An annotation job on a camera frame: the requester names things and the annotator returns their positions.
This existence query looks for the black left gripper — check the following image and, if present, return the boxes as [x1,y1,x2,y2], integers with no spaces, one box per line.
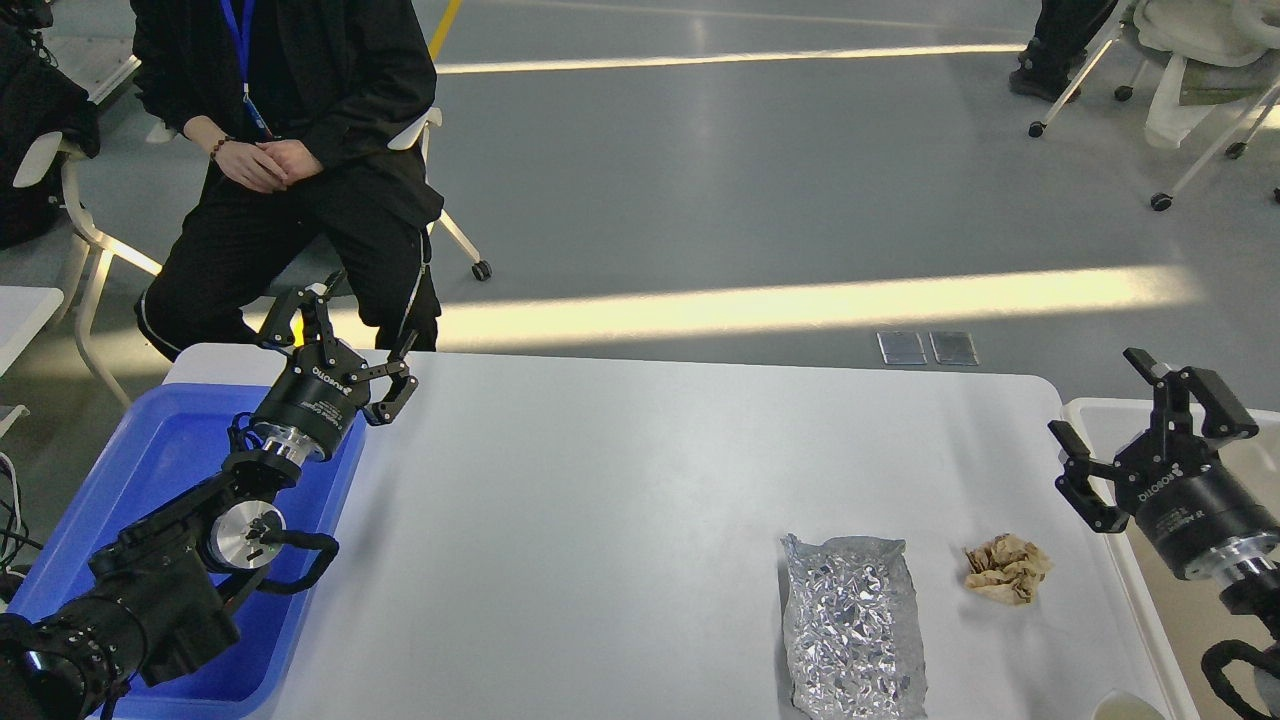
[251,284,419,461]

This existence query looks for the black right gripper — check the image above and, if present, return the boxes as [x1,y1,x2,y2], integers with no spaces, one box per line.
[1048,347,1277,582]

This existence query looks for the white paper cup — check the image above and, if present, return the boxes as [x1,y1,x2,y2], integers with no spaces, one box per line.
[1089,689,1165,720]

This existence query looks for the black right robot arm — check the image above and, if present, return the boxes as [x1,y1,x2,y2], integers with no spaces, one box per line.
[1048,347,1279,641]

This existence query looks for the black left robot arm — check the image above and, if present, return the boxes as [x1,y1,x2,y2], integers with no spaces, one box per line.
[3,281,419,719]

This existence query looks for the white plastic bin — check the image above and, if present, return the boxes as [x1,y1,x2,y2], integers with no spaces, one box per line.
[1064,398,1277,719]

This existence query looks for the crumpled brown paper ball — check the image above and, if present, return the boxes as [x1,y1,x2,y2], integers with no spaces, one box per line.
[963,533,1053,606]

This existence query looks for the right metal floor plate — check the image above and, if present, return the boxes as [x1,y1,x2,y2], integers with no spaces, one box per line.
[929,331,980,366]

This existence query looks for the metal floor plate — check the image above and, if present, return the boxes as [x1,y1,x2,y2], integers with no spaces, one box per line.
[929,331,980,366]
[876,331,928,366]

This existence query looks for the white chair far left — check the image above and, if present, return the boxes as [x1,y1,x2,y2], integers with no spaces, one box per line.
[12,131,161,409]

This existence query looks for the seated person in black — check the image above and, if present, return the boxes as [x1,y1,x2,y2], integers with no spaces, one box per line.
[131,1,443,360]

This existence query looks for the left metal floor plate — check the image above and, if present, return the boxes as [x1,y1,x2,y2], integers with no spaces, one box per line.
[876,331,928,366]

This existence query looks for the white side table left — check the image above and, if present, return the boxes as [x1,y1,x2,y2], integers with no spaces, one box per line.
[1,284,64,374]

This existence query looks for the crumpled silver foil bag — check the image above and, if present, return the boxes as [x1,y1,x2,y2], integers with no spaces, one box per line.
[781,534,928,719]

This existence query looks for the black jacket on chair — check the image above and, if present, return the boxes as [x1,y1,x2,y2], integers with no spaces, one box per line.
[1,1,100,249]

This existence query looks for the white chair top right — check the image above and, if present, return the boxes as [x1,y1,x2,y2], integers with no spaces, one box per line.
[1027,1,1279,211]

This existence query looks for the standing person legs background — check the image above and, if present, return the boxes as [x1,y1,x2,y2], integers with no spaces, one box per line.
[1007,1,1117,102]

